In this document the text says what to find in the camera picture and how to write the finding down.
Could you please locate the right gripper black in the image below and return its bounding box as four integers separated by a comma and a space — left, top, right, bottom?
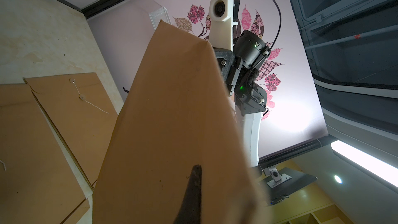
214, 48, 243, 96

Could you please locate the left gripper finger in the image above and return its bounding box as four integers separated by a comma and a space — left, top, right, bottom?
173, 165, 202, 224

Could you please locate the brown file bag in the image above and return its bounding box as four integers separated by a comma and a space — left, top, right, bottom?
1, 84, 89, 224
25, 73, 118, 185
93, 22, 271, 224

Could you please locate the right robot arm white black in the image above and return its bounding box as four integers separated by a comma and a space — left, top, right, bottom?
214, 30, 269, 168

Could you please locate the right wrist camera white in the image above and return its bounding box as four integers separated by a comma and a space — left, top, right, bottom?
208, 0, 240, 51

